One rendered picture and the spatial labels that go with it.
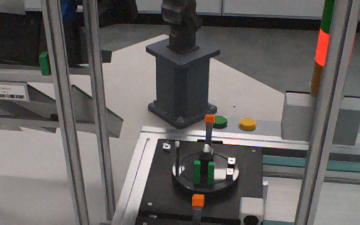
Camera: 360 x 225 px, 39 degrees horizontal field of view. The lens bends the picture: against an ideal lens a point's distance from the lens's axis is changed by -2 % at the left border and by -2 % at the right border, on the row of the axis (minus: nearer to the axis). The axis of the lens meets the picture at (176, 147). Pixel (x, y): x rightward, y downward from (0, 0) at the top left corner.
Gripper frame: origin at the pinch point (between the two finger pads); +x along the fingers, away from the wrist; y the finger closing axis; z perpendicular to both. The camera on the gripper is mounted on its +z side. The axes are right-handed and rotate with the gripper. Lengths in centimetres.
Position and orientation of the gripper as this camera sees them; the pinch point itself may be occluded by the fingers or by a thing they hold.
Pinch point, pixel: (81, 17)
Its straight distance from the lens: 105.2
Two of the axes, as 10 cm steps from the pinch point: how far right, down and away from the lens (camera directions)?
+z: -1.5, -6.6, -7.4
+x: -3.8, 7.3, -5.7
